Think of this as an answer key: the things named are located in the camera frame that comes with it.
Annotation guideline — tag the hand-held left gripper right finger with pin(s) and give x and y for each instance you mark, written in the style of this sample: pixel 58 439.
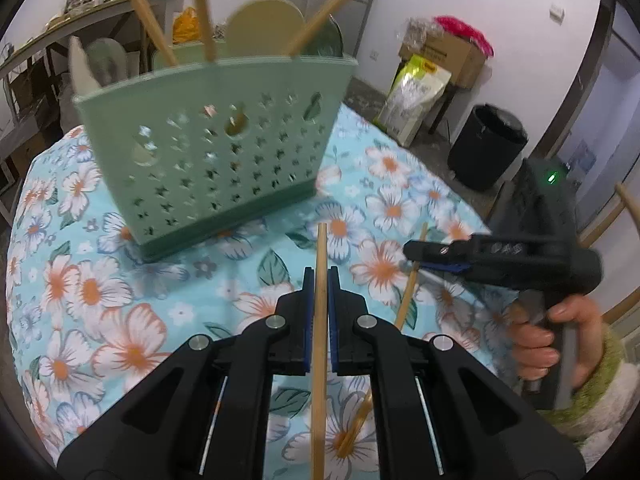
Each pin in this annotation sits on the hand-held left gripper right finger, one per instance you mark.
pixel 333 320

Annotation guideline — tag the person's right hand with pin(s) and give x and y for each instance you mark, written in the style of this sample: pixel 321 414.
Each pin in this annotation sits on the person's right hand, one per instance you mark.
pixel 537 355

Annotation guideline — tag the yellow plastic bag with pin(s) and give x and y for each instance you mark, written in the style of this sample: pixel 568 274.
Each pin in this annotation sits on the yellow plastic bag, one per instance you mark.
pixel 184 25

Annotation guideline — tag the yellow green food bag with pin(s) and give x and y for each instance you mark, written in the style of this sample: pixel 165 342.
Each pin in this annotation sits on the yellow green food bag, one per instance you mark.
pixel 415 97

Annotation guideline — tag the grey side table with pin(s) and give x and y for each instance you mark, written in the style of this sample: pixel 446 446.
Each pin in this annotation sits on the grey side table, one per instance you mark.
pixel 60 30

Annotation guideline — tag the person's right forearm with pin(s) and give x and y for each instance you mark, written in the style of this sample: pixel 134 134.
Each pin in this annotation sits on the person's right forearm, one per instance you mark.
pixel 607 400

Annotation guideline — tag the blue floral tablecloth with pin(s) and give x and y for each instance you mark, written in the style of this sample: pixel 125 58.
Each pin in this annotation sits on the blue floral tablecloth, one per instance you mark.
pixel 125 320

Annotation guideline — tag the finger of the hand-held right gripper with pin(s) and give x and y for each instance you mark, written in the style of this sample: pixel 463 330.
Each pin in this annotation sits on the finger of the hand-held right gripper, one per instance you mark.
pixel 450 267
pixel 442 250

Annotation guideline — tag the pink fluffy item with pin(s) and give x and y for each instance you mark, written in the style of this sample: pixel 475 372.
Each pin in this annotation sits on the pink fluffy item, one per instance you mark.
pixel 467 32

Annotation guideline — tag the large white rice paddle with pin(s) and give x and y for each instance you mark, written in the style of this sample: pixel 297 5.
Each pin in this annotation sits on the large white rice paddle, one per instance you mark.
pixel 97 67

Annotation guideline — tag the single wooden chopstick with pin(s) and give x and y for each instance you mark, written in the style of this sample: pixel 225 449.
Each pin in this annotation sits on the single wooden chopstick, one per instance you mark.
pixel 150 15
pixel 335 5
pixel 356 422
pixel 319 260
pixel 204 10
pixel 412 280

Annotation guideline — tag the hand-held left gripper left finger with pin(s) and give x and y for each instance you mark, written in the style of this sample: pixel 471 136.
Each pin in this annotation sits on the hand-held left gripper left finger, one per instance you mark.
pixel 309 320

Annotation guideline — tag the black trash bin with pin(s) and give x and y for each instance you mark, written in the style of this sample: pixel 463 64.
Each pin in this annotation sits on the black trash bin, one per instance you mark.
pixel 482 152

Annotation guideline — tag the white wall socket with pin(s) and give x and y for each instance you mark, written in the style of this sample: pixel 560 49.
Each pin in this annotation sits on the white wall socket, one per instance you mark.
pixel 557 13

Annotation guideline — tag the green perforated utensil holder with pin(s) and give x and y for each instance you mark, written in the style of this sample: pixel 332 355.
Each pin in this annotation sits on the green perforated utensil holder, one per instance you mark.
pixel 215 160

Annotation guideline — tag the large open cardboard box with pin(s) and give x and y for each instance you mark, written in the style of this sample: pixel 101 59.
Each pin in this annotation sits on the large open cardboard box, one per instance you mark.
pixel 450 62

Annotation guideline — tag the small beige spoon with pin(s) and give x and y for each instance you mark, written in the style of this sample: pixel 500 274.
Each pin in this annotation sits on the small beige spoon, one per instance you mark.
pixel 265 27

